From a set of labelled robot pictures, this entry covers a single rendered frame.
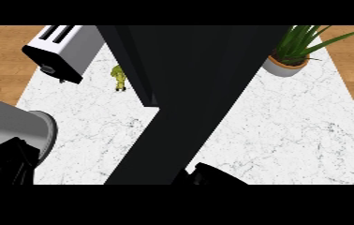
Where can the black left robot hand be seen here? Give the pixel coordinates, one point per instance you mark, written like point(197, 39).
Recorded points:
point(16, 163)

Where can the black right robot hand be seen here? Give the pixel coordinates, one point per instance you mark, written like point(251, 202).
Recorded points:
point(212, 175)

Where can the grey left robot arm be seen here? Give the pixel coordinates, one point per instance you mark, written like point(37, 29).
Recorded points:
point(25, 124)

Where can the dark grey cabinet door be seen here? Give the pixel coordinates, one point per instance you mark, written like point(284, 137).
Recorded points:
point(197, 88)

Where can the green wine bottle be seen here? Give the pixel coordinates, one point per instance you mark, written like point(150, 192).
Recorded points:
point(119, 77)

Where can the white and black toaster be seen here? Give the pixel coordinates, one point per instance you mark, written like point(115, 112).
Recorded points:
point(69, 52)

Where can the green plant in white pot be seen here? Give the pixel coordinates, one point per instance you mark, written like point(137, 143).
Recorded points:
point(289, 58)

